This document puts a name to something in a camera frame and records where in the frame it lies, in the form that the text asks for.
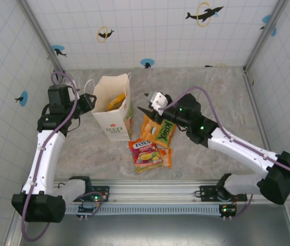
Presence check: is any orange green Krax snack bag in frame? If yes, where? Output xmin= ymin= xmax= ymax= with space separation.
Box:
xmin=141 ymin=114 xmax=178 ymax=149

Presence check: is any white paper bag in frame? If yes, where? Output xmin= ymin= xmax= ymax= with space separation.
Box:
xmin=84 ymin=72 xmax=135 ymax=142

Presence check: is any colourful Fox's candy bag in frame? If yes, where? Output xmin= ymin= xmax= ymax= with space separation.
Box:
xmin=128 ymin=139 xmax=164 ymax=174

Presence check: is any small orange snack packet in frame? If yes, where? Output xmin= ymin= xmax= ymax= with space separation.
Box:
xmin=159 ymin=148 xmax=173 ymax=169

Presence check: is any penguin blue circle sticker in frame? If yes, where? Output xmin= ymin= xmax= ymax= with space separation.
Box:
xmin=140 ymin=58 xmax=155 ymax=69

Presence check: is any fish blue circle sticker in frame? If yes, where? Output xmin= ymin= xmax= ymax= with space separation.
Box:
xmin=14 ymin=91 xmax=29 ymax=107

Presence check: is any shark blue circle sticker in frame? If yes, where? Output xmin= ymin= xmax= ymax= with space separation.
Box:
xmin=51 ymin=45 xmax=68 ymax=57

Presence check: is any small black circuit board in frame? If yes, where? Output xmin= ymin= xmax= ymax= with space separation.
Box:
xmin=219 ymin=204 xmax=237 ymax=221
xmin=77 ymin=203 xmax=102 ymax=220

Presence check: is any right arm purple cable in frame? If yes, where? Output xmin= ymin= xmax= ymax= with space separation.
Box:
xmin=158 ymin=86 xmax=290 ymax=220

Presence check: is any black fish ring sticker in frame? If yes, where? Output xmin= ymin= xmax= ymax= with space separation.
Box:
xmin=49 ymin=64 xmax=60 ymax=81

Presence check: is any small dolphin ring sticker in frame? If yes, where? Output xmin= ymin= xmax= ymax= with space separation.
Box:
xmin=97 ymin=26 xmax=115 ymax=43

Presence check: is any aluminium frame post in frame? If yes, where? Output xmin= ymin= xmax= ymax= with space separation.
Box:
xmin=16 ymin=0 xmax=66 ymax=77
xmin=243 ymin=0 xmax=289 ymax=72

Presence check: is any aluminium mounting rail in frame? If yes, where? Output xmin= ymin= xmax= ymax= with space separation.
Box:
xmin=18 ymin=179 xmax=290 ymax=206

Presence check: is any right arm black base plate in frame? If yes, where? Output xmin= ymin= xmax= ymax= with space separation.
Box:
xmin=195 ymin=184 xmax=248 ymax=203

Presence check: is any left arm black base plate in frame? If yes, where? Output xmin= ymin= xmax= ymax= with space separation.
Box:
xmin=90 ymin=186 xmax=110 ymax=203

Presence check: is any white slotted cable duct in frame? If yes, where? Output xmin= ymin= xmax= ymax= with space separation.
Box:
xmin=64 ymin=204 xmax=238 ymax=216

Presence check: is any large dolphin ring sticker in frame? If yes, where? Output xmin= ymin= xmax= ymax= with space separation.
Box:
xmin=185 ymin=2 xmax=224 ymax=28

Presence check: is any blue patch wall sticker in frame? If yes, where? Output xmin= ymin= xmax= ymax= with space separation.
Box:
xmin=260 ymin=14 xmax=277 ymax=36

